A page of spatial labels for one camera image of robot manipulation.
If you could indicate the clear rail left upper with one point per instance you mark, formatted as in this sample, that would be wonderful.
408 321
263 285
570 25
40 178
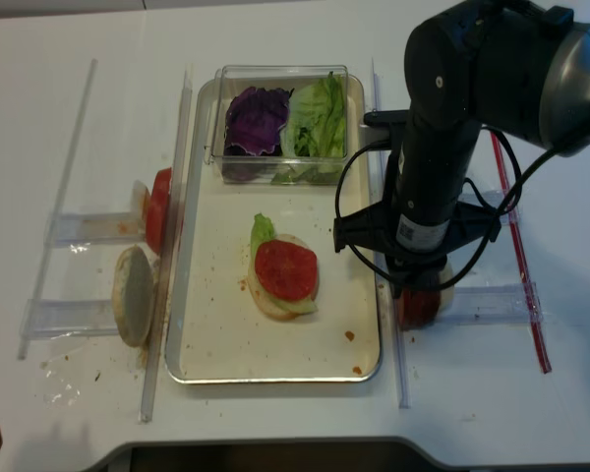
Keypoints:
73 229

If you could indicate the stack of meat slices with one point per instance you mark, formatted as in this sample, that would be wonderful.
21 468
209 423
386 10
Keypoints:
417 309

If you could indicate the white pusher block lower rail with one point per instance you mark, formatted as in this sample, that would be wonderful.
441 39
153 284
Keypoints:
446 295

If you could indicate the clear divider left of tray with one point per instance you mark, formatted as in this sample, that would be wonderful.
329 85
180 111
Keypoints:
167 254

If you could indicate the lettuce leaf on bun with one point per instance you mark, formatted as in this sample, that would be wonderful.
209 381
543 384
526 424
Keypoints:
265 236

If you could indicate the bottom bun on tray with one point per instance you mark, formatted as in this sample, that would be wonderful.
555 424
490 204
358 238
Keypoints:
280 290

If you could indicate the tomato slices stack left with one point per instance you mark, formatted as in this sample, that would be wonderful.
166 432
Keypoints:
157 209

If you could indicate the clear strip far left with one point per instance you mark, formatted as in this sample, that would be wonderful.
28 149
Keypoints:
59 206

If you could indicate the metal serving tray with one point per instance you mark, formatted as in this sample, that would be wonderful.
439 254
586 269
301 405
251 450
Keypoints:
260 295

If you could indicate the clear rail right lower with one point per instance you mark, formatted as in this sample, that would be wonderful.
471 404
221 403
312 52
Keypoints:
486 305

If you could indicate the white pusher block left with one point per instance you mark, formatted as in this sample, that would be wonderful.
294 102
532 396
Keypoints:
139 203

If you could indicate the tomato slice on bun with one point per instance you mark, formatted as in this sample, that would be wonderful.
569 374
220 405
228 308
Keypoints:
286 270

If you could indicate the clear rail left lower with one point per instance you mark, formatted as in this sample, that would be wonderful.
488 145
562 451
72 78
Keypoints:
49 319

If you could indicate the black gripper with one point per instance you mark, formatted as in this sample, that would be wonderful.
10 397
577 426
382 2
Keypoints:
409 277

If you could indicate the bun bottom standing left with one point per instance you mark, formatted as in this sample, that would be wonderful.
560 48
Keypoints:
132 296

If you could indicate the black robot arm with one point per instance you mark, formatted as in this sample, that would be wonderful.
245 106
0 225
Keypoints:
508 67

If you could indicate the clear plastic vegetable box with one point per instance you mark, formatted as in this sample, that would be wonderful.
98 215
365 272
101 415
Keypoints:
232 80

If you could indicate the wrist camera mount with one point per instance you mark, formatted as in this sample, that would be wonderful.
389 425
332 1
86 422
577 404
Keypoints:
370 228

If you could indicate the purple cabbage leaf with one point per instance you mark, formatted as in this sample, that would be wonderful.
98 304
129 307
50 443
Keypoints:
254 120

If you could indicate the red plastic strip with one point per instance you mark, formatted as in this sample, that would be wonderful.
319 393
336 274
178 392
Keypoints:
533 306

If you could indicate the green lettuce in box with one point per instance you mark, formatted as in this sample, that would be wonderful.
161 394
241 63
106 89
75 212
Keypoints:
316 125

